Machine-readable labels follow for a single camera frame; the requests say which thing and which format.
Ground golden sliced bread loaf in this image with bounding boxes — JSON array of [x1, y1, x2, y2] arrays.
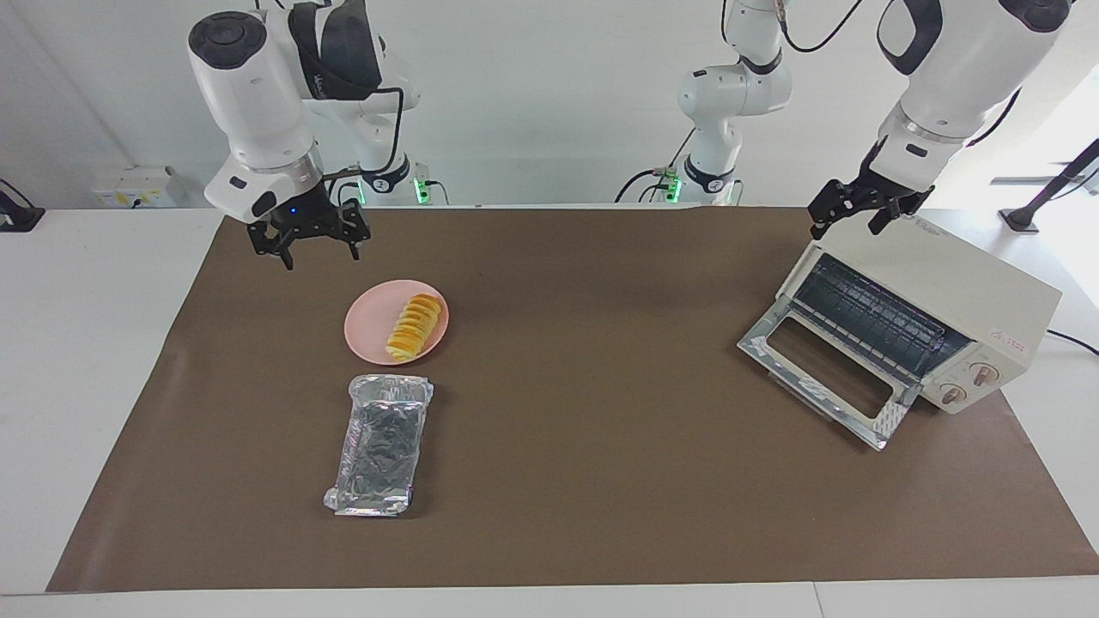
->
[[386, 294, 443, 361]]

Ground aluminium foil tray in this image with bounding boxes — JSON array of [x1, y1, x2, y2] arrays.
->
[[324, 374, 434, 518]]

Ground cream toaster oven body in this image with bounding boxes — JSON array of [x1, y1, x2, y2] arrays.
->
[[777, 215, 1063, 415]]

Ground glass oven door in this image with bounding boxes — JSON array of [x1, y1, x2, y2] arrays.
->
[[737, 309, 921, 452]]

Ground pink round plate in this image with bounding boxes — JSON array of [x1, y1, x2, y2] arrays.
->
[[344, 280, 449, 367]]

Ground tall black stand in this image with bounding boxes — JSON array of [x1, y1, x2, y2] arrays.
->
[[999, 137, 1099, 234]]

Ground small black stand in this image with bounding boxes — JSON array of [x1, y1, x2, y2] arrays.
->
[[0, 179, 46, 233]]

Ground brown paper table mat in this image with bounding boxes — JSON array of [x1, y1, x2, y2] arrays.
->
[[47, 206, 1099, 593]]

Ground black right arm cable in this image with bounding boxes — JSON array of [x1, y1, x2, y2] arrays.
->
[[322, 84, 405, 183]]

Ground white wall socket box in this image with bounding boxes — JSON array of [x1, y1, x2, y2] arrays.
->
[[92, 167, 177, 209]]

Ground black left arm base cable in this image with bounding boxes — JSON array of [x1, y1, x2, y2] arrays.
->
[[614, 129, 698, 204]]

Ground black oven power cable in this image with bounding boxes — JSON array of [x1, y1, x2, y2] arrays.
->
[[1046, 330, 1099, 356]]

